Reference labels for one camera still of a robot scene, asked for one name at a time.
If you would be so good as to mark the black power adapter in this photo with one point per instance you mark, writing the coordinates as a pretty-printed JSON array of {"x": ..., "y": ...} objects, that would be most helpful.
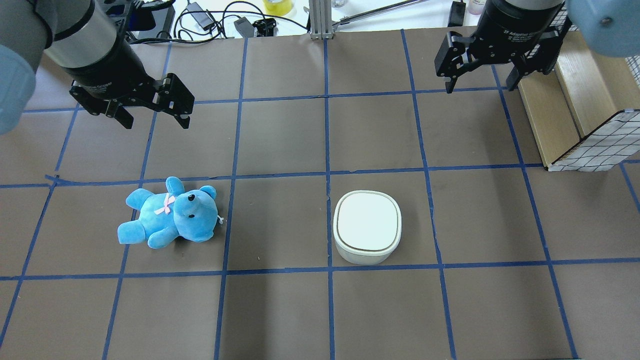
[{"x": 201, "y": 17}]

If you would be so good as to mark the blue teddy bear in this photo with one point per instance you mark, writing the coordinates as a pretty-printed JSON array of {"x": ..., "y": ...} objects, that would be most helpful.
[{"x": 177, "y": 213}]

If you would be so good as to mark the aluminium frame post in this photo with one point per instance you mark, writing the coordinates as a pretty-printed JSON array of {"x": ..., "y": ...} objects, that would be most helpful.
[{"x": 321, "y": 24}]

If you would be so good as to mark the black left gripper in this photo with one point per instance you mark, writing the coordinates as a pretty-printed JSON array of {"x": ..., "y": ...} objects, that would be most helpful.
[{"x": 111, "y": 64}]

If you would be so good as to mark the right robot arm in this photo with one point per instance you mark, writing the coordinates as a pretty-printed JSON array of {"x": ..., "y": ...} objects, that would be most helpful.
[{"x": 609, "y": 27}]

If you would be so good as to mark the yellow tape roll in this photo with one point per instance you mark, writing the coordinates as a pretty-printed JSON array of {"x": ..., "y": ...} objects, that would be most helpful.
[{"x": 278, "y": 7}]

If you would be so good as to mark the white trash can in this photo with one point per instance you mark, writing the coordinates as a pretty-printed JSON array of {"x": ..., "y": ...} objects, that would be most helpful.
[{"x": 367, "y": 227}]

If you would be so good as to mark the metal rod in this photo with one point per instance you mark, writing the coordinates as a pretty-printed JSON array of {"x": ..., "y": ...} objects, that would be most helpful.
[{"x": 374, "y": 12}]

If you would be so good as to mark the wire basket with wood box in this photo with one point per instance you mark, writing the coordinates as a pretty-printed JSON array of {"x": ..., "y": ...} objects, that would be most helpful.
[{"x": 585, "y": 113}]

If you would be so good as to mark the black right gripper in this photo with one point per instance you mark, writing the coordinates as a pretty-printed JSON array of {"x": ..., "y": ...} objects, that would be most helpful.
[{"x": 509, "y": 27}]

